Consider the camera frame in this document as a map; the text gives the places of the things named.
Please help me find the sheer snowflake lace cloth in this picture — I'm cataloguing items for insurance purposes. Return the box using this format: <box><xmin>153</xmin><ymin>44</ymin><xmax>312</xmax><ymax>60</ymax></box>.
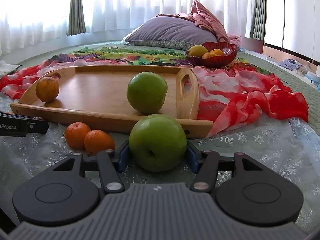
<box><xmin>1</xmin><ymin>115</ymin><xmax>319</xmax><ymax>233</ymax></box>

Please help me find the red white scarf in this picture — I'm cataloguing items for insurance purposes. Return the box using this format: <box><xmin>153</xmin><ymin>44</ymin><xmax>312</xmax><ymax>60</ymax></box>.
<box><xmin>1</xmin><ymin>60</ymin><xmax>308</xmax><ymax>139</ymax></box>

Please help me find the white sheer curtain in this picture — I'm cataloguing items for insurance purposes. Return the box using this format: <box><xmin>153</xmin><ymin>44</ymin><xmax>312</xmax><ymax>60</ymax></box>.
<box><xmin>1</xmin><ymin>0</ymin><xmax>254</xmax><ymax>55</ymax></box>

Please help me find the large brownish orange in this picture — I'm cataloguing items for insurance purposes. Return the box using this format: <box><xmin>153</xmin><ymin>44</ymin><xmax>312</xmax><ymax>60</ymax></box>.
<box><xmin>35</xmin><ymin>77</ymin><xmax>59</xmax><ymax>103</ymax></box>

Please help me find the green curtain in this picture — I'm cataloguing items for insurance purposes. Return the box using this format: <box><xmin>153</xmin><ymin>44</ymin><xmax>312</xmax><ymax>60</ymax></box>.
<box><xmin>66</xmin><ymin>0</ymin><xmax>86</xmax><ymax>36</ymax></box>
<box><xmin>250</xmin><ymin>0</ymin><xmax>266</xmax><ymax>41</ymax></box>

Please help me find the yellow pear in bowl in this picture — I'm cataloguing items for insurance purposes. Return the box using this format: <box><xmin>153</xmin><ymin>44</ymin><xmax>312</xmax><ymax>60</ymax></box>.
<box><xmin>188</xmin><ymin>45</ymin><xmax>208</xmax><ymax>57</ymax></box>

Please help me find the small mandarin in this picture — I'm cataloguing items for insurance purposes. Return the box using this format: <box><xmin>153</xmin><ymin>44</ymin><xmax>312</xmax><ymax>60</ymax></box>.
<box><xmin>84</xmin><ymin>129</ymin><xmax>116</xmax><ymax>155</ymax></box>
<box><xmin>65</xmin><ymin>122</ymin><xmax>91</xmax><ymax>150</ymax></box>

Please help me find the pink folded blanket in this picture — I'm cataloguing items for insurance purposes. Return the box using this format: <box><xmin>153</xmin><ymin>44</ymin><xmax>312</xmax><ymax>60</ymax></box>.
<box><xmin>156</xmin><ymin>0</ymin><xmax>242</xmax><ymax>48</ymax></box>

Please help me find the green quilted bedspread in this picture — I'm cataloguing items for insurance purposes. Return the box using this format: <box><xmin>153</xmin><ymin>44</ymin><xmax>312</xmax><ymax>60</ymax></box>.
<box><xmin>17</xmin><ymin>43</ymin><xmax>319</xmax><ymax>133</ymax></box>

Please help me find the orange fruit in bowl back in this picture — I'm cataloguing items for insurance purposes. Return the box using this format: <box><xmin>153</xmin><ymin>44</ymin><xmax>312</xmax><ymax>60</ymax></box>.
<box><xmin>210</xmin><ymin>48</ymin><xmax>224</xmax><ymax>56</ymax></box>

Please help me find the white cloth at left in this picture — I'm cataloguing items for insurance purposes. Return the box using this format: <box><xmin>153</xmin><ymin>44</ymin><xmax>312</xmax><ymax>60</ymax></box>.
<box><xmin>0</xmin><ymin>60</ymin><xmax>21</xmax><ymax>77</ymax></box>

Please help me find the wooden serving tray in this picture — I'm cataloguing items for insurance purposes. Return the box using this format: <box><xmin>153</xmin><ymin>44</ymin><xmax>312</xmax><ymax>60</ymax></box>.
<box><xmin>10</xmin><ymin>64</ymin><xmax>213</xmax><ymax>139</ymax></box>

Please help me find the lavender cloth at right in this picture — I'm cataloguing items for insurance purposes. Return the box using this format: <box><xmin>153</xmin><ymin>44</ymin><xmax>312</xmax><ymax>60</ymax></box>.
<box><xmin>278</xmin><ymin>59</ymin><xmax>303</xmax><ymax>71</ymax></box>

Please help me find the orange fruit in bowl front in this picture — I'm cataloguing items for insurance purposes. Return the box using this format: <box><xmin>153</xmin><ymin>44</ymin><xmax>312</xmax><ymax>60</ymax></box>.
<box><xmin>202</xmin><ymin>52</ymin><xmax>217</xmax><ymax>59</ymax></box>

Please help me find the red glass fruit bowl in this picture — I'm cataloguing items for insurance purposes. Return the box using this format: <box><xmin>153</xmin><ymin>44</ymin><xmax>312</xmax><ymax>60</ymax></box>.
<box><xmin>185</xmin><ymin>42</ymin><xmax>238</xmax><ymax>68</ymax></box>

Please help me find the green curtain right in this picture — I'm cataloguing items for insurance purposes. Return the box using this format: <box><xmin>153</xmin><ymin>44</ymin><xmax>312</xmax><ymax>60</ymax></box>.
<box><xmin>250</xmin><ymin>0</ymin><xmax>266</xmax><ymax>41</ymax></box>

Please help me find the green curtain middle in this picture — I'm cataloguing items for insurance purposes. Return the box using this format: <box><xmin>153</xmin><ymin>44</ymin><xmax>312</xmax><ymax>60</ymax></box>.
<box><xmin>66</xmin><ymin>0</ymin><xmax>86</xmax><ymax>36</ymax></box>

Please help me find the green apple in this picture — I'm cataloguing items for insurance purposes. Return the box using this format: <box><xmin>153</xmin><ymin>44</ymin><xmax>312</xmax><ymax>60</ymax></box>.
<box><xmin>129</xmin><ymin>114</ymin><xmax>187</xmax><ymax>172</ymax></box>
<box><xmin>126</xmin><ymin>72</ymin><xmax>168</xmax><ymax>114</ymax></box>

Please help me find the purple pillow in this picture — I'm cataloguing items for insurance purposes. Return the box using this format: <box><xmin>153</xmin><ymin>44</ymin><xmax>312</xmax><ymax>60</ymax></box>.
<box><xmin>123</xmin><ymin>16</ymin><xmax>217</xmax><ymax>50</ymax></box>

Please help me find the colourful floral scarf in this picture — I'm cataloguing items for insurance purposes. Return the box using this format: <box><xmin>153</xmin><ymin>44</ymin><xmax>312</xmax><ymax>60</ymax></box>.
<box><xmin>47</xmin><ymin>45</ymin><xmax>271</xmax><ymax>75</ymax></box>

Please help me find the orange fruit in bowl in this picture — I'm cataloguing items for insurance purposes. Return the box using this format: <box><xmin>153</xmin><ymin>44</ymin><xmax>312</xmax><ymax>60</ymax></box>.
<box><xmin>202</xmin><ymin>52</ymin><xmax>217</xmax><ymax>59</ymax></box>
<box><xmin>210</xmin><ymin>48</ymin><xmax>224</xmax><ymax>56</ymax></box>

